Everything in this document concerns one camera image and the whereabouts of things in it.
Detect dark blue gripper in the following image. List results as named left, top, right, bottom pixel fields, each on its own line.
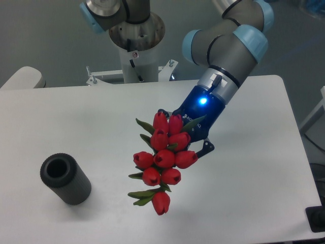
left=158, top=85, right=225, bottom=159

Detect red tulip bouquet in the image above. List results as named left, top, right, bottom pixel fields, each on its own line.
left=128, top=112, right=198, bottom=216

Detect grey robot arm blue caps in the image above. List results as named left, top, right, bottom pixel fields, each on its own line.
left=80, top=1, right=274, bottom=157

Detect dark grey ribbed vase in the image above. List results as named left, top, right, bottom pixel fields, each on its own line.
left=40, top=153, right=91, bottom=205

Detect black device at table edge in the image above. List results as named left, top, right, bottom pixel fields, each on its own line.
left=305, top=206, right=324, bottom=233

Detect white chair backrest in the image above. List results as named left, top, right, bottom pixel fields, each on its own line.
left=1, top=66, right=46, bottom=90

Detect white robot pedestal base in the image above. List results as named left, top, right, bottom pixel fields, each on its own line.
left=86, top=12, right=178, bottom=85

